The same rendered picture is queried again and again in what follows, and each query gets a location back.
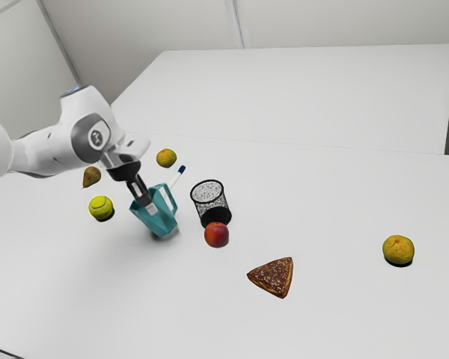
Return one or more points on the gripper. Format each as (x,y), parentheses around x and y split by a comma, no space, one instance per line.
(123,172)

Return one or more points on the teal faceted mug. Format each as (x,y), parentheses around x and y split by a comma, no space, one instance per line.
(160,217)

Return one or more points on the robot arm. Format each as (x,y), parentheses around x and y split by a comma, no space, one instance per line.
(52,147)

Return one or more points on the white pen with blue cap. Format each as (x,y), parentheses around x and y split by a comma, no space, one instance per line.
(177,177)

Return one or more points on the yellow tennis ball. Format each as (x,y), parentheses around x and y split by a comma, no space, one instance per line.
(101,207)

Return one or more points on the small yellow green orange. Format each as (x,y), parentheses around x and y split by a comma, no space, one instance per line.
(166,158)

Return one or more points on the brown green pear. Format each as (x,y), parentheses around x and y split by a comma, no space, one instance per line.
(90,177)

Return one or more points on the black mesh pen holder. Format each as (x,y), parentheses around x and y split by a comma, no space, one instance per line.
(210,203)

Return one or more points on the red peach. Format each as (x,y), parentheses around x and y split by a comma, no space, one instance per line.
(216,235)

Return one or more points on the triangular chocolate cake slice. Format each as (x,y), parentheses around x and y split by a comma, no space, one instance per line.
(275,276)

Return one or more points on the large yellow green orange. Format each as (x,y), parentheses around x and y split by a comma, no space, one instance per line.
(398,249)

